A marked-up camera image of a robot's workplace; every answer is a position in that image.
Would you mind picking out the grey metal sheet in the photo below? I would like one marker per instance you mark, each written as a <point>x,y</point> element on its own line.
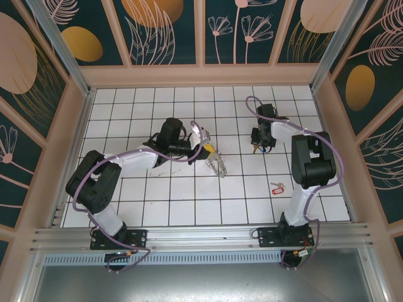
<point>201,286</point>

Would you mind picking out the small green circuit board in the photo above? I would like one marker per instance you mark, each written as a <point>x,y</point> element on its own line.
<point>304,252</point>

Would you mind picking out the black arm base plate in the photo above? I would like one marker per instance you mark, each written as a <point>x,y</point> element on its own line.
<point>267,238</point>
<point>138,238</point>

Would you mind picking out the aluminium side rail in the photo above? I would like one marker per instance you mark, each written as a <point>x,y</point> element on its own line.
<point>74,157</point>
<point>340,188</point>

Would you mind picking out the key with red tag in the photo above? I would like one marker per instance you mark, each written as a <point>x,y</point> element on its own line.
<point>278,191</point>

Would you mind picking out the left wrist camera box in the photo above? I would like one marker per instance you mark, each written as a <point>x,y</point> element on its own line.
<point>199,135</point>

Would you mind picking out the aluminium corner post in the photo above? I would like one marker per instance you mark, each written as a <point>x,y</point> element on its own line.
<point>333,47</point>
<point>63,53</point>

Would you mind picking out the key with blue tag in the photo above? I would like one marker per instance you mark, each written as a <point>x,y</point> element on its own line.
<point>255,149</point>

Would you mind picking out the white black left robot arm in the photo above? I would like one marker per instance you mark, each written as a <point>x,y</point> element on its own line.
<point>132,160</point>

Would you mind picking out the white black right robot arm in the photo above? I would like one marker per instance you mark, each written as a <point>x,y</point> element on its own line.
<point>299,204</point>

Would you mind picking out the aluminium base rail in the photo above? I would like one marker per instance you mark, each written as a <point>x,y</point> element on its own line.
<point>201,234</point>

